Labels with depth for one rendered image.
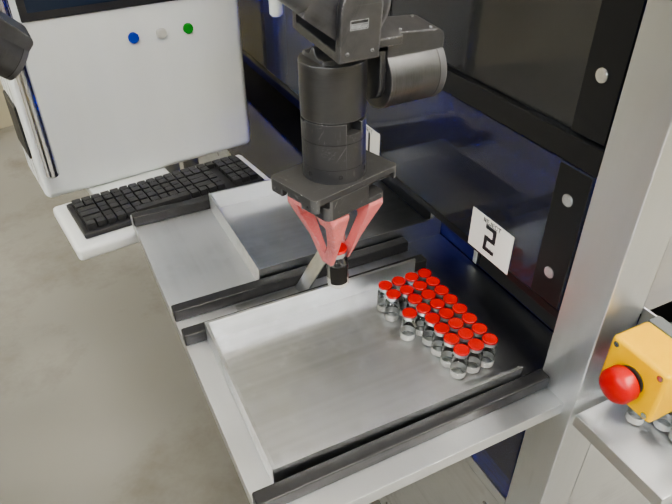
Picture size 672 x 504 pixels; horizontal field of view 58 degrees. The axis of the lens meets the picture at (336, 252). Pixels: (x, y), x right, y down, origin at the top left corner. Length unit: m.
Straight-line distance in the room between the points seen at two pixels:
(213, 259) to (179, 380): 1.07
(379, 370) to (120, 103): 0.86
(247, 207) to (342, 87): 0.69
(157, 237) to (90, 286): 1.44
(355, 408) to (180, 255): 0.44
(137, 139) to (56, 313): 1.14
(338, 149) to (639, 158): 0.29
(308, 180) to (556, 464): 0.56
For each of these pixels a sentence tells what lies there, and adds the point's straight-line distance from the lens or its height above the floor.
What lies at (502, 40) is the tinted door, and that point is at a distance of 0.78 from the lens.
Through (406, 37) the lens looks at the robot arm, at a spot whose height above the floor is 1.34.
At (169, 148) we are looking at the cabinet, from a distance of 1.50.
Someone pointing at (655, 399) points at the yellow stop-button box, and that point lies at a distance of 0.73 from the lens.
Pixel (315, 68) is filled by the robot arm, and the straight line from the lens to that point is 0.50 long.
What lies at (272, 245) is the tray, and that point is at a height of 0.88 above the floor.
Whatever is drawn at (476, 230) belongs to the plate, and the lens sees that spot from 0.87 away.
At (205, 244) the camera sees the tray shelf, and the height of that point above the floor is 0.88.
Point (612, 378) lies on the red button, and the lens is 0.71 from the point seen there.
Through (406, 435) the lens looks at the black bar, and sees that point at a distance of 0.74.
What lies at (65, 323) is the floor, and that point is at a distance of 2.41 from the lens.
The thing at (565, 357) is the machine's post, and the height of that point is 0.95.
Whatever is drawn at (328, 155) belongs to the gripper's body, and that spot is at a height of 1.25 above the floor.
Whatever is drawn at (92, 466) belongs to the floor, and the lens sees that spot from 1.94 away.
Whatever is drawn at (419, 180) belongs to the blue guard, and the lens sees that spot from 0.96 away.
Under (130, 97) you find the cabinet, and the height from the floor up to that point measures 0.99.
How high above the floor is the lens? 1.49
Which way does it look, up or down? 36 degrees down
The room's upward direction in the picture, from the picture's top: straight up
